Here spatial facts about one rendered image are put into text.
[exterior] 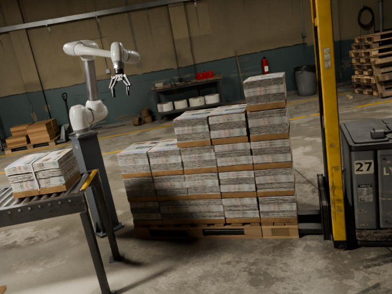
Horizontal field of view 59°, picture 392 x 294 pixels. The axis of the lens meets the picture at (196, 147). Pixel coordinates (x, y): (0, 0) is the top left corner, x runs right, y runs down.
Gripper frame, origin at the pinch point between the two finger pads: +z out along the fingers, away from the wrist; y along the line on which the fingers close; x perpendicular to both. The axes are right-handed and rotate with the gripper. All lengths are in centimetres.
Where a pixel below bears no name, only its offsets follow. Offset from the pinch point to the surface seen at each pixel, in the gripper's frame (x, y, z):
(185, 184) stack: 27, 37, 77
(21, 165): -68, -37, 48
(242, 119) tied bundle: 21, 92, 27
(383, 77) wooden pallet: 591, 245, -50
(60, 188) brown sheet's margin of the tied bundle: -56, -17, 65
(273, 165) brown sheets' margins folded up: 31, 111, 65
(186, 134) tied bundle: 19, 46, 35
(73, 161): -37, -21, 49
